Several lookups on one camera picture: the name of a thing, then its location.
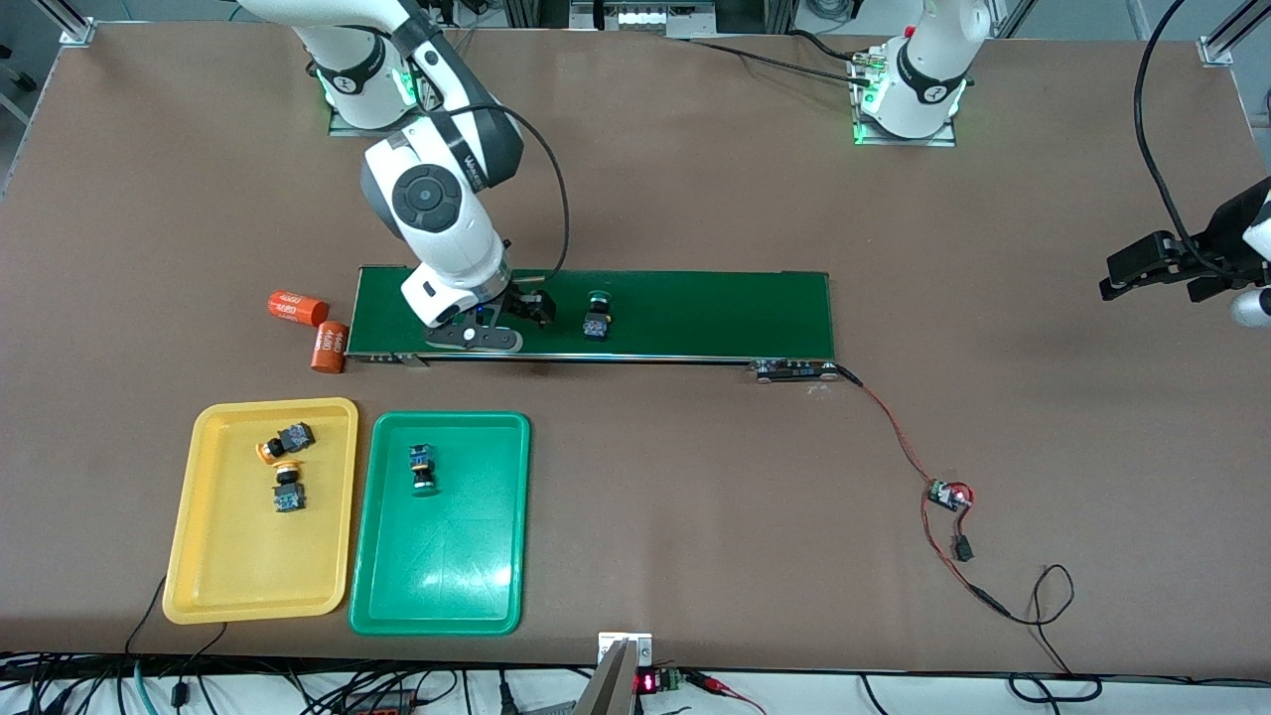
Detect orange cylindrical battery cell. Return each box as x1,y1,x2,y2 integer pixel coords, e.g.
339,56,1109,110
310,320,350,375
267,290,331,328

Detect yellow push button switch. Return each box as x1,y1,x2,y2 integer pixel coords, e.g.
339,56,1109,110
272,462,307,514
255,422,317,466

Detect green conveyor belt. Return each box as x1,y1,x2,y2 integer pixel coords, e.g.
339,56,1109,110
344,265,843,384

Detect green plastic tray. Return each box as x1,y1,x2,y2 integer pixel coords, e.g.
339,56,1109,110
349,411,531,637

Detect white box device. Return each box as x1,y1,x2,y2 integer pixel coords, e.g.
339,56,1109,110
569,0,718,39

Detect yellow plastic tray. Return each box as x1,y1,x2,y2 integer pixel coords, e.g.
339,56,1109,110
162,397,359,626

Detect red clip lead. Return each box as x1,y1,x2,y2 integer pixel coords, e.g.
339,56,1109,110
685,671,768,715

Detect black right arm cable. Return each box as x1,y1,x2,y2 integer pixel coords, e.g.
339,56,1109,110
437,104,572,284

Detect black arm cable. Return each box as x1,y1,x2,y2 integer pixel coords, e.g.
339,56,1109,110
437,104,572,284
1134,0,1227,279

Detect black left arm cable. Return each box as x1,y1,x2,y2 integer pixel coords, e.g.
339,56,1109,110
1134,0,1227,279

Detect aluminium frame profile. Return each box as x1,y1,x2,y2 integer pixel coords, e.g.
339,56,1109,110
40,0,95,46
1197,0,1271,69

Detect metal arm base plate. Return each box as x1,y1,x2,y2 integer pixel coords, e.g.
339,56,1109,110
852,50,959,149
328,28,443,138

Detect red and black wire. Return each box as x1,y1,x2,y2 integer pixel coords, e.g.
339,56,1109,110
836,365,1012,619

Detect thin black cable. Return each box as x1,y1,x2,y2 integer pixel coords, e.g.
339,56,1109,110
1008,564,1103,704

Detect black table cable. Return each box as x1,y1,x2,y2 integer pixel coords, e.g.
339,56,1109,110
685,38,877,90

